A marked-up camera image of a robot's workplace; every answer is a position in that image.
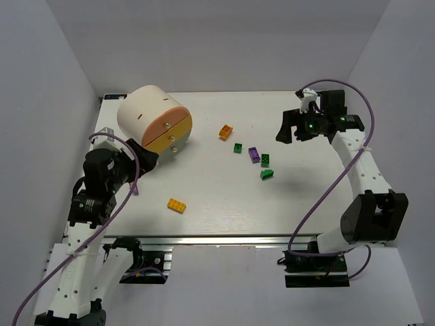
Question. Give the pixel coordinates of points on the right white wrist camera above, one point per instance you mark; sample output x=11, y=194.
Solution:
x=306, y=96

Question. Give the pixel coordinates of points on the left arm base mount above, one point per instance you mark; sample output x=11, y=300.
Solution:
x=151, y=264

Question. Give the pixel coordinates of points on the orange top drawer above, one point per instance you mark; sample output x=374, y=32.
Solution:
x=163, y=123

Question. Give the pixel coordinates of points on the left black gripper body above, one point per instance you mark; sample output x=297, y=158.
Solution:
x=136, y=157

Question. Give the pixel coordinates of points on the yellow drawer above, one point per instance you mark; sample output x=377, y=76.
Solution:
x=169, y=138

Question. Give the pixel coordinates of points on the purple lego brick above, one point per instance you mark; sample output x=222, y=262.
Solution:
x=254, y=155

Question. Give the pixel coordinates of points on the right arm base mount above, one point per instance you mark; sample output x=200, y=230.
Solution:
x=314, y=272

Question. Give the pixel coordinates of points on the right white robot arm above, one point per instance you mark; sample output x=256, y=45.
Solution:
x=377, y=211

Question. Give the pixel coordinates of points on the yellow lego brick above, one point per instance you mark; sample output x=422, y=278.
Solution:
x=175, y=205

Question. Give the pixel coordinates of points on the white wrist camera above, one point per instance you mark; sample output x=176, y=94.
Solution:
x=105, y=140
x=306, y=96

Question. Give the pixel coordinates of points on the green square lego brick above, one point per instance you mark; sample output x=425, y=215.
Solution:
x=237, y=148

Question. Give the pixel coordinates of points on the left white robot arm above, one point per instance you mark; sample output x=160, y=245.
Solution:
x=80, y=292

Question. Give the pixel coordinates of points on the cream round drawer cabinet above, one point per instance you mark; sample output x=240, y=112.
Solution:
x=141, y=108

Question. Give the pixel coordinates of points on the orange curved lego brick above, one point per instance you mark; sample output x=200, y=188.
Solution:
x=225, y=132

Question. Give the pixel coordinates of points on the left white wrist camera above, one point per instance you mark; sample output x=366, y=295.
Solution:
x=105, y=140

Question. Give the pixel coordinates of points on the green rectangular lego brick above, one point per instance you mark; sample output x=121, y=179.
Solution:
x=265, y=160

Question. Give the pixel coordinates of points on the green curved lego brick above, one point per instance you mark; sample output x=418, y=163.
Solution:
x=266, y=174

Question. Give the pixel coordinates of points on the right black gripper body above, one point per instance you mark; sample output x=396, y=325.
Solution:
x=300, y=123

